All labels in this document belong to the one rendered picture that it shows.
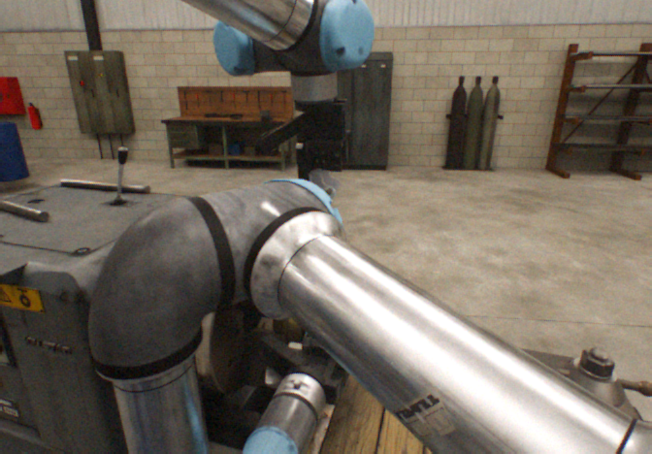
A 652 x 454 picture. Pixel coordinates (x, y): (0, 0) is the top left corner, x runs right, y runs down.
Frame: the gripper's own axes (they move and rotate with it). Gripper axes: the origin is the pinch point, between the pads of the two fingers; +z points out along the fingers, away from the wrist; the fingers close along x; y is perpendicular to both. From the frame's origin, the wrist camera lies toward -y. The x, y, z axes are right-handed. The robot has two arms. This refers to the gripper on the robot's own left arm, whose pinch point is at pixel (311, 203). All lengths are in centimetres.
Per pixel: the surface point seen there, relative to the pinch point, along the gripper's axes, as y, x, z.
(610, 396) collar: 48, -20, 14
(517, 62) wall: 136, 687, 79
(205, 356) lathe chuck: -12.1, -25.4, 17.5
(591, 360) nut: 46, -18, 11
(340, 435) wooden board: 9.6, -20.4, 39.5
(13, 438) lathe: -55, -38, 40
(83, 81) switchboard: -627, 515, 79
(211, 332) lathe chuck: -11.2, -23.6, 13.4
